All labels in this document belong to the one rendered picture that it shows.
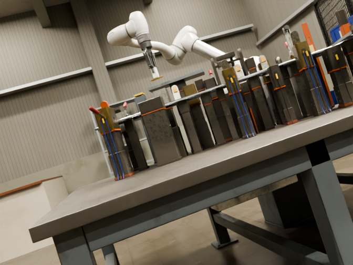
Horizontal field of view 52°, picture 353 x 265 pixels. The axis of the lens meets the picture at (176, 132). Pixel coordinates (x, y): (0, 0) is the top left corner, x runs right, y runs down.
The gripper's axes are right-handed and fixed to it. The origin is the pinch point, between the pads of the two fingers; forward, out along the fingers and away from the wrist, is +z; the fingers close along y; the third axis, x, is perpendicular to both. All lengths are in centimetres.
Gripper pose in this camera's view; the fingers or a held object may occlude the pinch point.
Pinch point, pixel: (155, 72)
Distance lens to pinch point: 236.0
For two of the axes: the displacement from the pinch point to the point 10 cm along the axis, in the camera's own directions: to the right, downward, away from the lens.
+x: 8.7, -3.0, -3.8
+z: 3.1, 9.5, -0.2
